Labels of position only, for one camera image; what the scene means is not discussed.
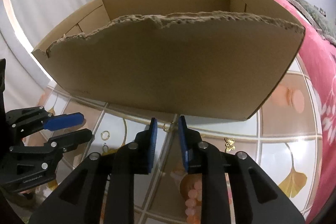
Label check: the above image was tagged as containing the gold hook earring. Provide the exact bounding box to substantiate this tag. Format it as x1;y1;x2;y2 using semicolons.
162;122;175;132

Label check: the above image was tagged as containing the pink bead bracelet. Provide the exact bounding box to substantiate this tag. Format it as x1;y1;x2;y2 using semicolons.
180;173;211;224

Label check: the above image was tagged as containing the white curtain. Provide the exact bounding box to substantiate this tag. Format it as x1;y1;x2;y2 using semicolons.
1;0;91;110

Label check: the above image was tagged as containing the brown cardboard box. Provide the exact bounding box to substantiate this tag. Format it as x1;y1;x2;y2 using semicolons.
33;0;305;121

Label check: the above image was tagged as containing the pink floral blanket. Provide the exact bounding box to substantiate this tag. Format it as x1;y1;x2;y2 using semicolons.
274;0;335;223

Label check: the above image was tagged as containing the gold butterfly pendant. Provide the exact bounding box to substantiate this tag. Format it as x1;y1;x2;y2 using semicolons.
224;138;236;153

